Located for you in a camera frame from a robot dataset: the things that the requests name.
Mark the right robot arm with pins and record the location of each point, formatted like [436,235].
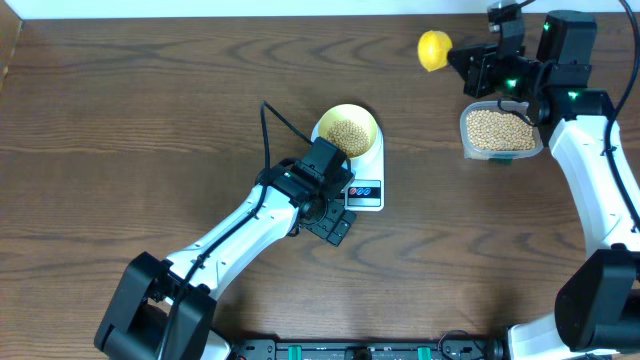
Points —
[596,313]

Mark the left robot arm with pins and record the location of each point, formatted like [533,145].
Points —
[163,309]

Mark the yellow measuring scoop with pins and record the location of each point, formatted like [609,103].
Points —
[432,49]

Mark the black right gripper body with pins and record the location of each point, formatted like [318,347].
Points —
[515,74]

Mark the pile of soybeans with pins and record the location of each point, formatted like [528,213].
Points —
[491,130]

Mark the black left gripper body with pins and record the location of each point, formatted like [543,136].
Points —
[326,219]

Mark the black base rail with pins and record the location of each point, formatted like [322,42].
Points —
[455,347]

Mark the soybeans in yellow bowl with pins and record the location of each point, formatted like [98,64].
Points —
[350,137]

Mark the yellow plastic bowl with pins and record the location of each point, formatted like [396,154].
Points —
[352,112]

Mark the white digital kitchen scale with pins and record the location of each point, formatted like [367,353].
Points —
[367,191]

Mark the clear plastic container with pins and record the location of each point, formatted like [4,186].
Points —
[511,107]

